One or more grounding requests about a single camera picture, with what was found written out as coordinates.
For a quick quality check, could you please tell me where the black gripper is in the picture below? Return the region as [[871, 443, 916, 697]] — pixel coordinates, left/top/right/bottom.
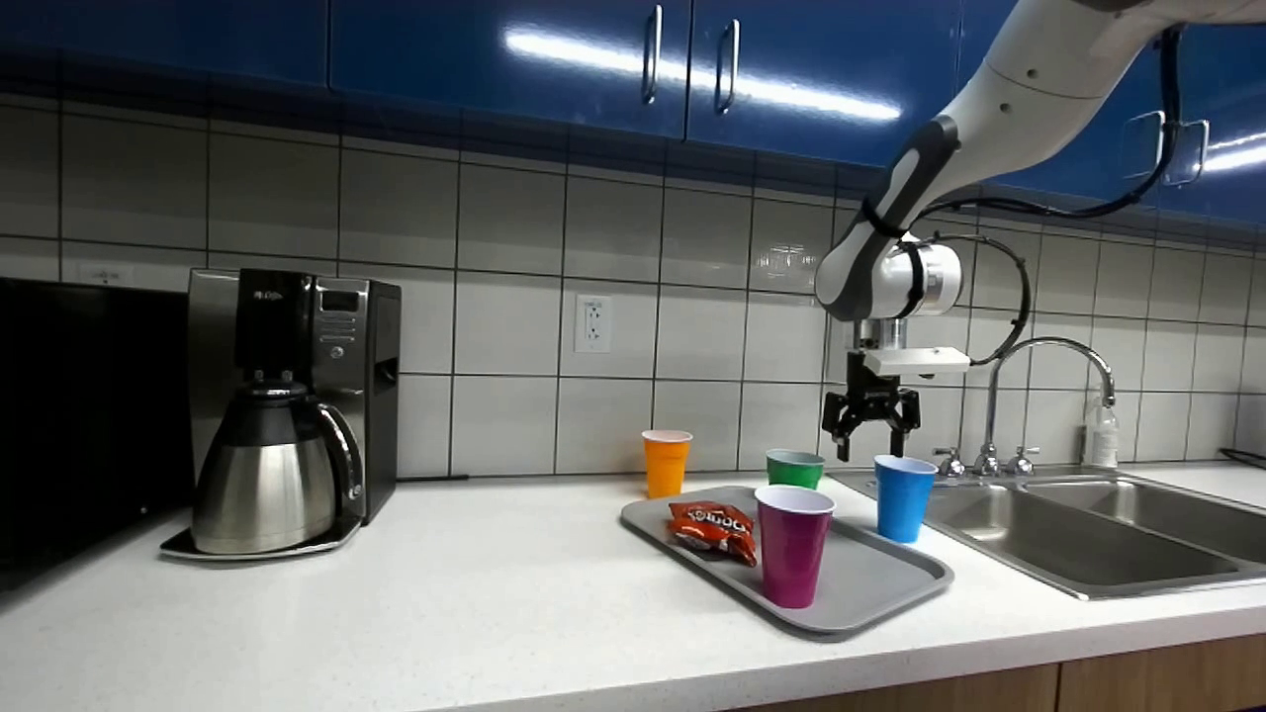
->
[[825, 353, 923, 466]]

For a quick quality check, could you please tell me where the blue plastic cup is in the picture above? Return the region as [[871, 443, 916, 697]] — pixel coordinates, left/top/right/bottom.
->
[[871, 449, 943, 547]]

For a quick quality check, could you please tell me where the purple plastic cup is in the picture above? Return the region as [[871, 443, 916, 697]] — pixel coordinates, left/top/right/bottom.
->
[[751, 481, 839, 613]]

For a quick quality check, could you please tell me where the orange plastic cup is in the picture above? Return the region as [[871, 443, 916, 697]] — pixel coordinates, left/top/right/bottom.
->
[[636, 428, 695, 502]]

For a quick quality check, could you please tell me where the grey plastic tray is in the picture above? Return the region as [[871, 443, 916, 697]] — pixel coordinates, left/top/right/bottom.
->
[[616, 481, 959, 640]]

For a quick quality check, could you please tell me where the green plastic cup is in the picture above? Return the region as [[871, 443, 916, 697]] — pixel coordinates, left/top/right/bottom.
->
[[763, 445, 826, 493]]

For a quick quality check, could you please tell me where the chrome gooseneck faucet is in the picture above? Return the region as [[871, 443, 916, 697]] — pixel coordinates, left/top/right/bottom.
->
[[981, 332, 1125, 479]]

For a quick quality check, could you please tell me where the orange Doritos chip bag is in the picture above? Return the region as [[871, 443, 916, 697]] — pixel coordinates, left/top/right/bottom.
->
[[665, 493, 763, 569]]

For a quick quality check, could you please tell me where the clear soap bottle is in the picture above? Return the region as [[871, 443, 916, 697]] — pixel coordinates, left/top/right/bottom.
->
[[1082, 391, 1125, 470]]

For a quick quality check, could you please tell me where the stainless steel double sink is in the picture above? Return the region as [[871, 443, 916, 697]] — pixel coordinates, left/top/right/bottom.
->
[[923, 470, 1266, 605]]

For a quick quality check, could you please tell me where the wooden base cabinet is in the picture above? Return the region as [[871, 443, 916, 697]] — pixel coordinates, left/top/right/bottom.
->
[[736, 630, 1266, 712]]

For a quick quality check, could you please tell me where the black steel coffee maker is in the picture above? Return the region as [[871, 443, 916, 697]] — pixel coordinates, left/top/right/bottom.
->
[[157, 266, 404, 565]]

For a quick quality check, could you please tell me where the steel coffee carafe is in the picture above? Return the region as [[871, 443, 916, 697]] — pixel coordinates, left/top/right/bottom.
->
[[189, 387, 368, 555]]

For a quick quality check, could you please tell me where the blue upper cabinet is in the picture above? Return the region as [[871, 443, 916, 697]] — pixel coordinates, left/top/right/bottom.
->
[[0, 0, 1266, 232]]

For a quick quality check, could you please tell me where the black microwave oven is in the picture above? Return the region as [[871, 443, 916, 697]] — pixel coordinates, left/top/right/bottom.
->
[[0, 274, 194, 585]]

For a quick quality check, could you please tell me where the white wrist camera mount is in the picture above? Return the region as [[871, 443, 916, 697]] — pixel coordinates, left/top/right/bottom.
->
[[854, 317, 975, 387]]

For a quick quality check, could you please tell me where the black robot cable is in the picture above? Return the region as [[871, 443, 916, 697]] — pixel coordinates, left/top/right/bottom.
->
[[923, 23, 1192, 370]]

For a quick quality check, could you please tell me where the white wall outlet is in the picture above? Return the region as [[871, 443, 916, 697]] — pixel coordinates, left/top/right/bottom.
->
[[575, 287, 616, 356]]

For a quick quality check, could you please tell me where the silver cabinet door handle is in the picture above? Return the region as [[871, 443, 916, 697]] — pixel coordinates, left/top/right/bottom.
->
[[1132, 105, 1173, 180], [1179, 114, 1214, 189], [640, 0, 669, 109], [711, 15, 743, 117]]

